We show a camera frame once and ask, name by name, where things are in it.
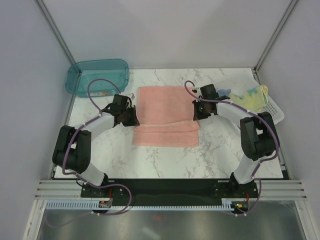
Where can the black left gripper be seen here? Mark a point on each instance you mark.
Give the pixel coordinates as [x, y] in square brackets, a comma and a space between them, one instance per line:
[134, 122]

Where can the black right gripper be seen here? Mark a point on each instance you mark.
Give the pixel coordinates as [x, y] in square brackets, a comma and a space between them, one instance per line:
[197, 115]

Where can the pink towel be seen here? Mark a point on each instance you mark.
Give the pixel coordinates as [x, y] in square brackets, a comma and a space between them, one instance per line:
[165, 114]

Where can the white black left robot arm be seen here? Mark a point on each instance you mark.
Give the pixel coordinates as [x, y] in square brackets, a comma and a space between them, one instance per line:
[73, 147]

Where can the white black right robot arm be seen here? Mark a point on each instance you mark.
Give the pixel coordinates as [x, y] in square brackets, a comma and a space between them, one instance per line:
[258, 136]

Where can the blue towel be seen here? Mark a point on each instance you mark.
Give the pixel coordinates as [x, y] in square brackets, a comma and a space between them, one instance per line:
[223, 94]

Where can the white perforated plastic basket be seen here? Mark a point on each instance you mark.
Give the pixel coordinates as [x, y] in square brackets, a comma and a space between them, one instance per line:
[241, 82]

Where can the teal transparent plastic bin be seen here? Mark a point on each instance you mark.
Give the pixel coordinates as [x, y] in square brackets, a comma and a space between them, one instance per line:
[105, 77]

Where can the yellow green towel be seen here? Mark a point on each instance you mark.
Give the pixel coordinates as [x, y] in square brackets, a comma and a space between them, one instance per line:
[254, 99]

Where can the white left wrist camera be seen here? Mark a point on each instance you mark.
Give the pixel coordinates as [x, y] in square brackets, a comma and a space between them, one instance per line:
[131, 97]

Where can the aluminium frame rail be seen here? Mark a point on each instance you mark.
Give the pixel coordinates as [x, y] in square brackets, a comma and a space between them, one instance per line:
[267, 189]

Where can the white slotted cable duct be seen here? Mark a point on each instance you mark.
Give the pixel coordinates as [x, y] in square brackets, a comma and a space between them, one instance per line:
[99, 205]

